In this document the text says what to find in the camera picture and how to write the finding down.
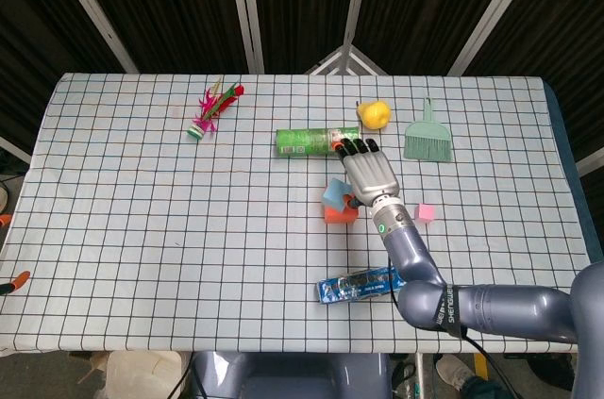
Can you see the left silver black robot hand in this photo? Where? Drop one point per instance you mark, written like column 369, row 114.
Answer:
column 19, row 280

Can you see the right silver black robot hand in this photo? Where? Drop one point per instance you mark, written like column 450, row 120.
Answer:
column 373, row 177

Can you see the medium blue foam cube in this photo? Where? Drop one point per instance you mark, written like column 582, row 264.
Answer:
column 336, row 194

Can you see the small pink foam cube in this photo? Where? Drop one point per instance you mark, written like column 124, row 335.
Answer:
column 425, row 213

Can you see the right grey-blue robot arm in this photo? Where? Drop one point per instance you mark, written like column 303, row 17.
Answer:
column 509, row 307

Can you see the large orange foam cube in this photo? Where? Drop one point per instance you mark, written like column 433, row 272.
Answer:
column 337, row 216

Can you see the yellow pear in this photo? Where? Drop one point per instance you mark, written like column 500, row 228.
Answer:
column 375, row 115

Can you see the green hand brush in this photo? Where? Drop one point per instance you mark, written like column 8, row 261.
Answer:
column 427, row 142

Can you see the green chips can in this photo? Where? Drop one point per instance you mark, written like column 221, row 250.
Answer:
column 307, row 143

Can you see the blue cookie box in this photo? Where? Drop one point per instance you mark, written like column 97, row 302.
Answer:
column 349, row 288

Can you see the white checkered tablecloth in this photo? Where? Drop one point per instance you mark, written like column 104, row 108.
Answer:
column 141, row 229

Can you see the white plastic bucket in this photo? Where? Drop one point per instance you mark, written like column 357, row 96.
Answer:
column 141, row 375

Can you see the pink red feather shuttlecock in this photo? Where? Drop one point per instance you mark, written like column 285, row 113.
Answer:
column 207, row 111

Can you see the metal table leg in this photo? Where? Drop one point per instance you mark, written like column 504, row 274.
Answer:
column 420, row 375

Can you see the grey sneaker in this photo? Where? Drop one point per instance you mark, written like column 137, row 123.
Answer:
column 453, row 370

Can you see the grey-blue robot torso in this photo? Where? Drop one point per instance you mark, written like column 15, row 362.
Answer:
column 292, row 375

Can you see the dark trouser leg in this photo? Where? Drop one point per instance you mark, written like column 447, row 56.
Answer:
column 481, row 389

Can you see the white triangular frame foot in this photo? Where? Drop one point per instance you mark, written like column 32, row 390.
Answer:
column 328, row 61

